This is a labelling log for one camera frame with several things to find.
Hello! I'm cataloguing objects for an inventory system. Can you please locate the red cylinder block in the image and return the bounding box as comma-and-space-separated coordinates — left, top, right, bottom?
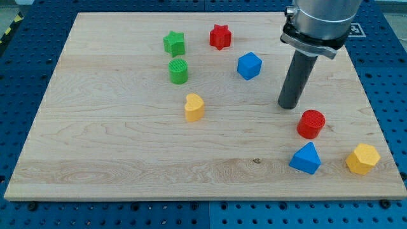
296, 109, 326, 139

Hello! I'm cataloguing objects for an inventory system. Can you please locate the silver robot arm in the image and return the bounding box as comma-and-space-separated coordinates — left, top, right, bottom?
280, 0, 361, 59

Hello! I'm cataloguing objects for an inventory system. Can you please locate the blue triangle block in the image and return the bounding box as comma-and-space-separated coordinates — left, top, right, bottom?
289, 142, 321, 175

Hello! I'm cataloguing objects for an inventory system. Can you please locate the yellow crescent block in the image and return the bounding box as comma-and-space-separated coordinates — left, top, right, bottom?
184, 94, 205, 122

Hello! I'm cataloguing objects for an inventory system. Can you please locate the green cylinder block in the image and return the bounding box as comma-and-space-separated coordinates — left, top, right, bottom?
168, 59, 188, 85

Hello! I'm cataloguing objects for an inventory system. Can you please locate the light wooden board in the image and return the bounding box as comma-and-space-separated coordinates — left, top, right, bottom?
4, 13, 406, 201

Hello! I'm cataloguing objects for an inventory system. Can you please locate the blue cube block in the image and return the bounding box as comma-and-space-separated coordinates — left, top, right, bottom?
237, 52, 263, 80

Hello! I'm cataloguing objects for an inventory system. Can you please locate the green star block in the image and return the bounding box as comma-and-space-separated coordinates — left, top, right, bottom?
163, 31, 185, 57

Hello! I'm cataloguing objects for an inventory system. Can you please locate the red star block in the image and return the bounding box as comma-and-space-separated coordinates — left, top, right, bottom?
209, 24, 232, 50

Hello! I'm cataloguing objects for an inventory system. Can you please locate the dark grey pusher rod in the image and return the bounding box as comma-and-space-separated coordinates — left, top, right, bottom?
278, 50, 317, 109

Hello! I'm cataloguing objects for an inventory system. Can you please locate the yellow hexagon block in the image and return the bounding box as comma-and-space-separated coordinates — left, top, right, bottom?
345, 143, 381, 175

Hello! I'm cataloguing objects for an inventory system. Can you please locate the white fiducial marker sticker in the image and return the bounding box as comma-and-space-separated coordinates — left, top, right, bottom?
348, 22, 366, 38

